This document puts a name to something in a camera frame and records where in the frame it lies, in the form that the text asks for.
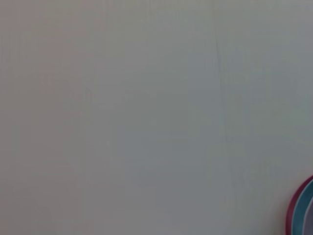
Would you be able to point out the red plate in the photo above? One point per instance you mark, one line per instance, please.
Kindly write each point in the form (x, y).
(289, 213)

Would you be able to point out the teal plate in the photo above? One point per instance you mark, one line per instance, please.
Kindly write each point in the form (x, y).
(299, 211)

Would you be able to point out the grey lavender plate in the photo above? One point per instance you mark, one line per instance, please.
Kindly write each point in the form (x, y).
(309, 220)

